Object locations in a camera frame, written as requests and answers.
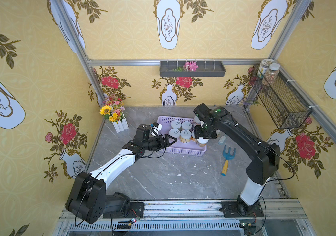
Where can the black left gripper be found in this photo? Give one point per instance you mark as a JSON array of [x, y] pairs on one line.
[[159, 142]]

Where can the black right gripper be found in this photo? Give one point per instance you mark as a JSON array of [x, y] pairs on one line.
[[201, 132]]

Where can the pink can with pull tab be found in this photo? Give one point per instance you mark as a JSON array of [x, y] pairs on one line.
[[176, 133]]

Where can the yellow can white lid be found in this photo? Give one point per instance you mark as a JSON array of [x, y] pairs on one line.
[[201, 142]]

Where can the green label can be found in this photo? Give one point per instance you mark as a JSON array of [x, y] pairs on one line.
[[176, 124]]

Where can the blue mixed congee can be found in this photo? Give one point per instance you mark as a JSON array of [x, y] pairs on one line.
[[196, 121]]

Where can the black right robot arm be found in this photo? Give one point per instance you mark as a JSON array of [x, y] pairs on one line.
[[265, 158]]

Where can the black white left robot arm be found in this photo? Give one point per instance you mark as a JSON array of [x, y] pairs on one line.
[[88, 199]]

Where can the purple perforated plastic basket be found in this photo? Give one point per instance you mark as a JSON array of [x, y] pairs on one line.
[[190, 148]]

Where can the teal garden fork tool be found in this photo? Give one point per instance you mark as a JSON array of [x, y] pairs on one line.
[[229, 154]]

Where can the artificial flowers white fence pot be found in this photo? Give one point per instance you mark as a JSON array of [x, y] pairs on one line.
[[113, 110]]

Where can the pink artificial flower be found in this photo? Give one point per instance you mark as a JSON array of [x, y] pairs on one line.
[[190, 66]]

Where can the glass jar white lid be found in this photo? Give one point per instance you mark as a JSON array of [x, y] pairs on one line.
[[271, 74]]

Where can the glass jar behind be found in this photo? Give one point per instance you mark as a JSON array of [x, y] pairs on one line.
[[264, 65]]

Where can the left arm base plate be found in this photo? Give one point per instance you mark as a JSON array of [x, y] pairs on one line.
[[135, 210]]

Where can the dark grey wall shelf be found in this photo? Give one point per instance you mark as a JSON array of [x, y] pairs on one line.
[[206, 68]]

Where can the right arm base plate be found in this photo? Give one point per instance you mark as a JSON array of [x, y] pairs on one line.
[[234, 209]]

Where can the black wire mesh basket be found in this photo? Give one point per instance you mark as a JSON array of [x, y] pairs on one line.
[[287, 108]]

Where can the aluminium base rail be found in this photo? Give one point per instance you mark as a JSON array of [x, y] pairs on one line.
[[195, 215]]

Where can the aluminium frame post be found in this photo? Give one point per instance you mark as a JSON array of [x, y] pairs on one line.
[[298, 11]]

